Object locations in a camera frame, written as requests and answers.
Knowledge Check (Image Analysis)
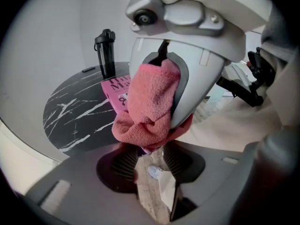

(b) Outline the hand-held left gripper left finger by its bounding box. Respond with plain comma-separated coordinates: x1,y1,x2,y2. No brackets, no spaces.
22,145,169,225

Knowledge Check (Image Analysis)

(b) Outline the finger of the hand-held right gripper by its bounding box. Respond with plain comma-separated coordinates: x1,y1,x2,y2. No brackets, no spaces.
166,40,226,129
128,37,168,81

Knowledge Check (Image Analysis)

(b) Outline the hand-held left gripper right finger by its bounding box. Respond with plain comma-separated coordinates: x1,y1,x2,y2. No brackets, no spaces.
163,141,260,225

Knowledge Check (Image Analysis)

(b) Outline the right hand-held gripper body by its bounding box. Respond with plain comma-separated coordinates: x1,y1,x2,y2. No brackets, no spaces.
121,0,274,62

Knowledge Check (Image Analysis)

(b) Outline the pink book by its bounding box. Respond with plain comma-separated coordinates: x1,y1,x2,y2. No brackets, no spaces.
101,75,154,155

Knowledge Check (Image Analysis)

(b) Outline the pink towel cloth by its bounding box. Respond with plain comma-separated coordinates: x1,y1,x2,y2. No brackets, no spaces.
112,59,195,153

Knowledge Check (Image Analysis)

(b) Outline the black drinking bottle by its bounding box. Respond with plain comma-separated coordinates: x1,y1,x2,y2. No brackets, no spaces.
94,28,116,79

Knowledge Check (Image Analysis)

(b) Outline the black chest-mounted screen device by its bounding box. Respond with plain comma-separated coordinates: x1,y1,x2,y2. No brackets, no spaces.
216,46,277,108

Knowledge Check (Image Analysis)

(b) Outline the person's white sneaker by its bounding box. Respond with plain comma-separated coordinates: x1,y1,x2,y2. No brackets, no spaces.
147,165,165,180

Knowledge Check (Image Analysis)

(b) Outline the black marble round table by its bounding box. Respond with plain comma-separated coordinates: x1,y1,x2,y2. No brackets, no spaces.
43,61,141,158

